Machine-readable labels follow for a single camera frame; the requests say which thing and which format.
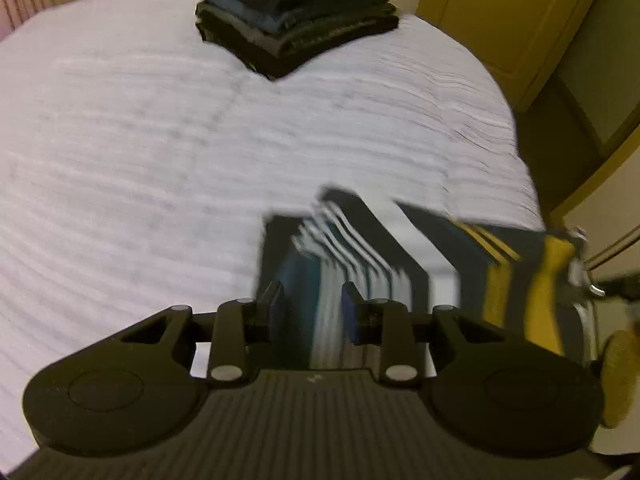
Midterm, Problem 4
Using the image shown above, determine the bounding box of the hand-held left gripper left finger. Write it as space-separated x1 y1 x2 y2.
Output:
117 280 286 387

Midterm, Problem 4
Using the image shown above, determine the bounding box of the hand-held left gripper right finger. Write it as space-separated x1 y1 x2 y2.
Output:
341 281 502 387

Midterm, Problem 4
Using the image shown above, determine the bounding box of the striped long-sleeve shirt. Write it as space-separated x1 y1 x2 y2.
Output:
254 185 587 372

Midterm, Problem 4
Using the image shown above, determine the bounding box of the stack of dark folded clothes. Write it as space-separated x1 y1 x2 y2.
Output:
194 0 417 82

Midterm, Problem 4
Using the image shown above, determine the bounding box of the white striped bed blanket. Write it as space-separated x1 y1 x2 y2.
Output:
0 0 547 463

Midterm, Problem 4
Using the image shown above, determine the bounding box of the yellow wooden wardrobe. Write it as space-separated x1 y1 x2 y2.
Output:
416 0 615 113

